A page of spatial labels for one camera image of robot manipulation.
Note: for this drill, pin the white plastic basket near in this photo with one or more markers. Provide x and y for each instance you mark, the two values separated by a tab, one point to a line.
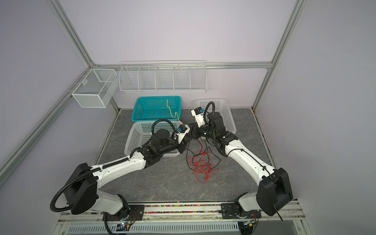
140	133

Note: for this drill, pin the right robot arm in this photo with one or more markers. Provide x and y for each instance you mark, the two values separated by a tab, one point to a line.
274	188

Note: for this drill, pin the white plastic basket far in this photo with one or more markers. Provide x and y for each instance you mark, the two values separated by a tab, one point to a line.
221	106

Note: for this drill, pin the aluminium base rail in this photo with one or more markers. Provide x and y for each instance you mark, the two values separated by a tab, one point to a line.
179	218

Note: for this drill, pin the white plastic basket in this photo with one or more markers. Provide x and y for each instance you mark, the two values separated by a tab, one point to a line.
140	133
221	106

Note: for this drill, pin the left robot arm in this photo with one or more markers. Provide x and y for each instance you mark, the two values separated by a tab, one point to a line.
82	191

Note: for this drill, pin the teal plastic basket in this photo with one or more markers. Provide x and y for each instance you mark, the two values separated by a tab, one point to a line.
157	107

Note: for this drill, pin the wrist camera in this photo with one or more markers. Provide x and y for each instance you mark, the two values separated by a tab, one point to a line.
182	131
197	113

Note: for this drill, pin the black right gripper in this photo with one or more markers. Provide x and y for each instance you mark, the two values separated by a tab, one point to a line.
195	129

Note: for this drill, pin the white wire wall shelf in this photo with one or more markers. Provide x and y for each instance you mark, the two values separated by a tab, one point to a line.
160	76

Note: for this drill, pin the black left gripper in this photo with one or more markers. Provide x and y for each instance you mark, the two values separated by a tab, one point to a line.
183	144

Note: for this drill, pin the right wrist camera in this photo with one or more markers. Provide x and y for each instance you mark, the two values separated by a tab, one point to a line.
197	113

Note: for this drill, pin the white mesh wall box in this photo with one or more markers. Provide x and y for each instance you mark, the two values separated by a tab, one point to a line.
97	88

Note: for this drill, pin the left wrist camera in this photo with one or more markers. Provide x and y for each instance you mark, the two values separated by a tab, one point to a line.
182	131

